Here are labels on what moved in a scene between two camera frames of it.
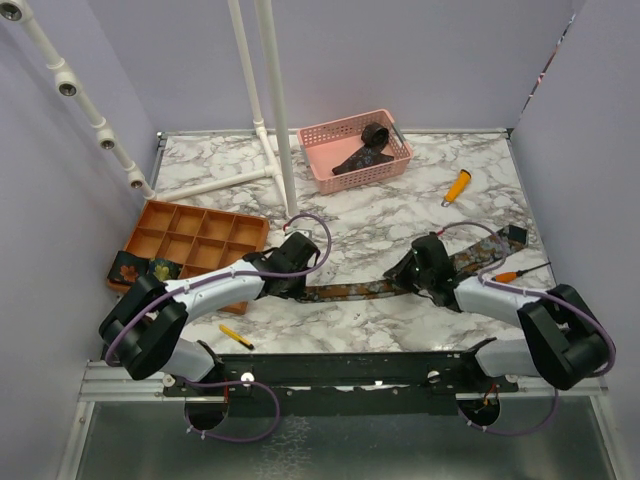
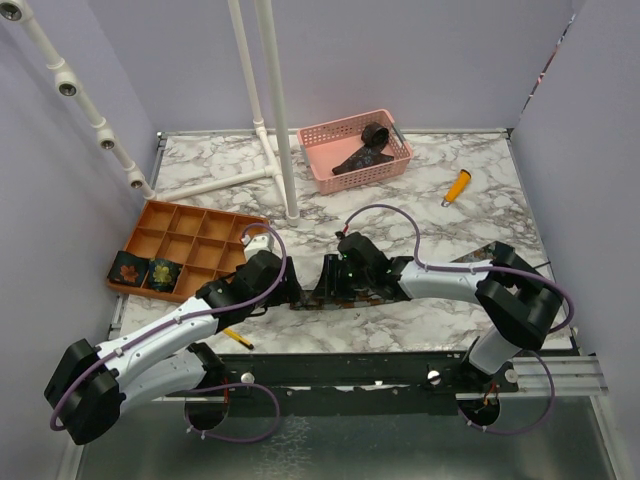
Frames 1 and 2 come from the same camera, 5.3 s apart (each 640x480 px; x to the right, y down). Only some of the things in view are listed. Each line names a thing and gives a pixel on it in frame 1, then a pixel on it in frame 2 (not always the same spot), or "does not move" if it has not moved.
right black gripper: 398,275 -> 330,279
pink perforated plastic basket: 327,144 does not move
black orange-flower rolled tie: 128,267 does not move
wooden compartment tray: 195,238 does not move
